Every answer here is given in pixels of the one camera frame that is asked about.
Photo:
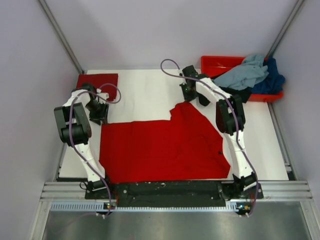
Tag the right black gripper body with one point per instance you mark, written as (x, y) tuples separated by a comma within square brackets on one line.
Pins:
[(188, 95)]

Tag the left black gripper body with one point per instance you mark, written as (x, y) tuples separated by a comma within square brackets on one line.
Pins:
[(97, 110)]

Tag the bright red t-shirt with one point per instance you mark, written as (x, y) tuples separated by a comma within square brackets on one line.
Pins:
[(185, 147)]

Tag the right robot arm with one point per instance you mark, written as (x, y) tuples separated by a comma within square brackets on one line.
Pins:
[(229, 119)]

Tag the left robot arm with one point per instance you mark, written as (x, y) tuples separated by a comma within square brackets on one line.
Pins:
[(74, 120)]

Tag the folded dark red t-shirt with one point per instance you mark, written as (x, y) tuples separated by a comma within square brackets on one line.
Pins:
[(97, 80)]

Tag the red plastic bin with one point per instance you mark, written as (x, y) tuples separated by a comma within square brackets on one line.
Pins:
[(217, 65)]

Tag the light blue t-shirt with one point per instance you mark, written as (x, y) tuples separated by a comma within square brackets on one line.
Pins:
[(250, 72)]

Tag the black t-shirt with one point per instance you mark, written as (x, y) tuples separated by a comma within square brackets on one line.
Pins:
[(240, 93)]

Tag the dark blue t-shirt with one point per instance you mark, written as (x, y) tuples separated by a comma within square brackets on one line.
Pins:
[(273, 83)]

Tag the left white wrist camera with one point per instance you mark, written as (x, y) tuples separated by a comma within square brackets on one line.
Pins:
[(102, 96)]

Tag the grey cable duct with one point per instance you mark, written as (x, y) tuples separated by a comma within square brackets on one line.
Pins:
[(91, 206)]

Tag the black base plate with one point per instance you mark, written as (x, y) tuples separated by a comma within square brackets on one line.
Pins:
[(169, 194)]

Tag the aluminium frame rail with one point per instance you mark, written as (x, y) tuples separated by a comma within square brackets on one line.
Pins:
[(293, 189)]

